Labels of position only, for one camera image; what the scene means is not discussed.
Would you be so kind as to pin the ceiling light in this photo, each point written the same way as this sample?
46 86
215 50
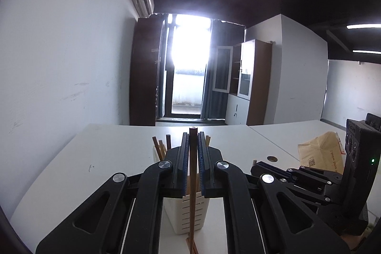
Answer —
372 52
364 26

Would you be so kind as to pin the dark brown tall cabinet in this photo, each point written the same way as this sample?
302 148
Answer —
144 70

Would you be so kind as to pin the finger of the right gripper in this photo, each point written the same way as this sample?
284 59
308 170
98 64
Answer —
313 179
315 198

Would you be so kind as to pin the cream plastic utensil holder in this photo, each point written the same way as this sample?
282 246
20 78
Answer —
178 211

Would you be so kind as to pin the dark brown wooden chopstick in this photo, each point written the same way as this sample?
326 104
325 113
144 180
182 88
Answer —
158 149

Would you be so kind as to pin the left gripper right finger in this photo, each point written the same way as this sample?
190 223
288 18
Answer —
260 216

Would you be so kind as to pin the brown white glass-door cabinet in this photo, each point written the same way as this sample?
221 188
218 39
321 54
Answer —
248 83

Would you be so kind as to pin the balcony glass door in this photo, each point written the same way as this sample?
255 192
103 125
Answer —
187 54

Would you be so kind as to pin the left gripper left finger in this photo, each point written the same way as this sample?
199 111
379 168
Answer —
124 214

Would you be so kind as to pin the brown paper bag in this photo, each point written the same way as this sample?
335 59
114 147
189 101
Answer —
323 152

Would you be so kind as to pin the table cable grommet hole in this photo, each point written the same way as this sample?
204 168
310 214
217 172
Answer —
272 158

